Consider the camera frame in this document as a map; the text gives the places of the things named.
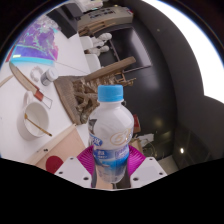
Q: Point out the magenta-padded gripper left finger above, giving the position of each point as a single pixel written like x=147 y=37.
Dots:
x=76 y=170

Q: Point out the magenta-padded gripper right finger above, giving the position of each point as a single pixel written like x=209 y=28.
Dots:
x=145 y=170

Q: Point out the blue-capped white drink bottle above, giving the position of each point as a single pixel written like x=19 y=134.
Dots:
x=111 y=133

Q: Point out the flat round red coaster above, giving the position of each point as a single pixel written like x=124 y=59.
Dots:
x=53 y=164

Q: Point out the ceiling spotlights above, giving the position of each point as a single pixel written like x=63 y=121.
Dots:
x=182 y=150

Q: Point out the wooden paintbrush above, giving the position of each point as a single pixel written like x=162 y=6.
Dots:
x=36 y=125

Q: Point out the white ceramic mug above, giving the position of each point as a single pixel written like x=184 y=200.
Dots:
x=36 y=113

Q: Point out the brown wooden sculpture on base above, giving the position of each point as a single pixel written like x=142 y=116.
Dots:
x=86 y=93

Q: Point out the small wooden easel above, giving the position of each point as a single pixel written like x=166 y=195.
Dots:
x=125 y=80

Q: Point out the small white-lidded jar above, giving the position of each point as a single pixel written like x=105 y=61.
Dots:
x=48 y=76

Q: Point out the white tape roll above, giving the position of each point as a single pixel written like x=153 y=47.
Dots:
x=33 y=70

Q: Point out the white plastic chair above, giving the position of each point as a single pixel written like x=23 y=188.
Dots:
x=86 y=42
x=92 y=62

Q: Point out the thin wooden stick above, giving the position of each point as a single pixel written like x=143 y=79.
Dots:
x=5 y=80

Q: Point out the small white plaster bust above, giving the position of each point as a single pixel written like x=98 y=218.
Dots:
x=100 y=49

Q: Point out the long ceiling light panel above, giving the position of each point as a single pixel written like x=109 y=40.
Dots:
x=200 y=50

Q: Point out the large white plaster bust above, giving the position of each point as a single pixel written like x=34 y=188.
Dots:
x=101 y=36

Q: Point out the tall wooden easel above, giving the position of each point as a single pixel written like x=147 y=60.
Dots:
x=88 y=28

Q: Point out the black flat box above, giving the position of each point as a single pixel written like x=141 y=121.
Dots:
x=71 y=10
x=63 y=21

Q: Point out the black wall screen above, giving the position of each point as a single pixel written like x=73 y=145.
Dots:
x=133 y=50

